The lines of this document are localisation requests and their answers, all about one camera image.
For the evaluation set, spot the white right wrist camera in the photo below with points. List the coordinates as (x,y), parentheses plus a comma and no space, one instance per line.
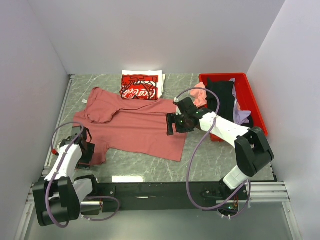
(176,101)

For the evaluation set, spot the black base crossbar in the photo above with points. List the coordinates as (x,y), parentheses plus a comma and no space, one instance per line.
(151,196)

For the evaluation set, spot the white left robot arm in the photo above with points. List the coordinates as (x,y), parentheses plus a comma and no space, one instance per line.
(57,197)

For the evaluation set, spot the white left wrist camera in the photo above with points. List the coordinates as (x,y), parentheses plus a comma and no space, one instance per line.
(55,151)

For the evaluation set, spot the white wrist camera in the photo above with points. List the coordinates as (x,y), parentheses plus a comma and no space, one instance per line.
(176,101)
(55,151)

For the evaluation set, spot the dusty rose t-shirt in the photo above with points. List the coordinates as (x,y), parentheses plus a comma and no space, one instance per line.
(130,125)

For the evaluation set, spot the black shirt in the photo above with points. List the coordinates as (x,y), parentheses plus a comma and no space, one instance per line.
(223,90)

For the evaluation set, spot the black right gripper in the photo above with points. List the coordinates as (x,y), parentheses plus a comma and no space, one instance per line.
(172,118)

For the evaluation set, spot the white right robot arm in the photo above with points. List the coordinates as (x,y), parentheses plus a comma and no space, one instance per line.
(252,149)

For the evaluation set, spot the light salmon pink shirt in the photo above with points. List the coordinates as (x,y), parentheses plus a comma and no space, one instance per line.
(199,95)

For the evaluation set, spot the red plastic bin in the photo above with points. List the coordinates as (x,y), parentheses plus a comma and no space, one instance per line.
(244,94)

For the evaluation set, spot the folded red white Coca-Cola shirt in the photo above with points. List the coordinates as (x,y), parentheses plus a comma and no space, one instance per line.
(142,85)

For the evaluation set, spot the lavender shirt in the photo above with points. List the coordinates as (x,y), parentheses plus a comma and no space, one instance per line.
(240,117)

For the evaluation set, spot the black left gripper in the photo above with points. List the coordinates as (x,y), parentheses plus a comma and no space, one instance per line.
(86,165)

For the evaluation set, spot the aluminium rail frame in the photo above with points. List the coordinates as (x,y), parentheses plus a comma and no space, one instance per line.
(248,192)

